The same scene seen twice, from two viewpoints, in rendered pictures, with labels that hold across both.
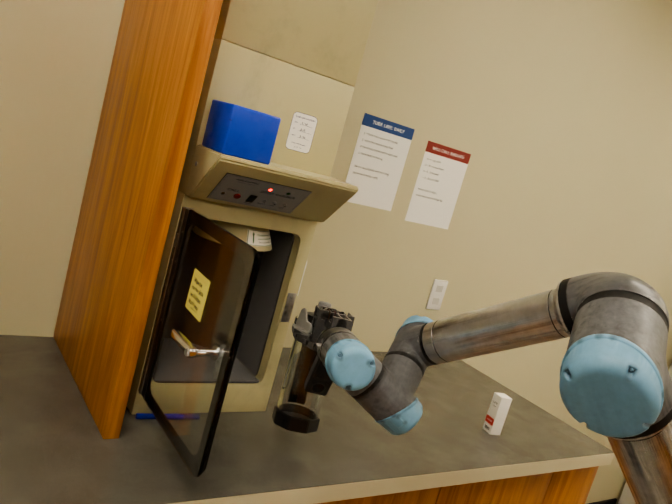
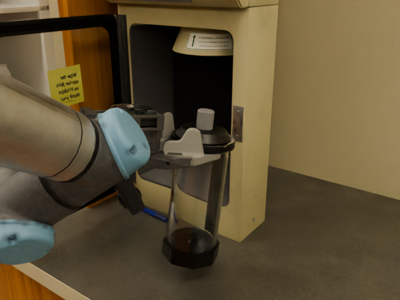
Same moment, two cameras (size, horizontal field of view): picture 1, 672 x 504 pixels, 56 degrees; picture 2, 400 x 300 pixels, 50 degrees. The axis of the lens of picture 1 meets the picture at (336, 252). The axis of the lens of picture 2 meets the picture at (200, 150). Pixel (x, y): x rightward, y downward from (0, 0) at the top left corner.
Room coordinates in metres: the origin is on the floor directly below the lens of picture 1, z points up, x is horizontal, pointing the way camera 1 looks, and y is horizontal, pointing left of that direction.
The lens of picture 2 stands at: (1.11, -0.65, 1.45)
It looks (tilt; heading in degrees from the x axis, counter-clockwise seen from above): 22 degrees down; 73
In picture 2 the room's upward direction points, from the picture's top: straight up
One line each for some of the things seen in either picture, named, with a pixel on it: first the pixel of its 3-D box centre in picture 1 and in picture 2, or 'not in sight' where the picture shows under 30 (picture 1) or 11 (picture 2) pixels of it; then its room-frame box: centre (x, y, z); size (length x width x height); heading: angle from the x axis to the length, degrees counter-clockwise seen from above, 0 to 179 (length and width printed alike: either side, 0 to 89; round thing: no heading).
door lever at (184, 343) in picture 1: (193, 344); not in sight; (1.01, 0.19, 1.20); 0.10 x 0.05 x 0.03; 37
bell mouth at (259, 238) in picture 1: (236, 227); (213, 36); (1.41, 0.23, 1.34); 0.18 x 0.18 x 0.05
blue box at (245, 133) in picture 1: (240, 132); not in sight; (1.21, 0.23, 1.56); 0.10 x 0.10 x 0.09; 37
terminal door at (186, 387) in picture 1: (193, 333); (65, 122); (1.09, 0.21, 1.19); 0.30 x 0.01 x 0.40; 37
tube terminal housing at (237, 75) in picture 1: (222, 231); (212, 43); (1.42, 0.26, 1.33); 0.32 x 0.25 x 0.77; 127
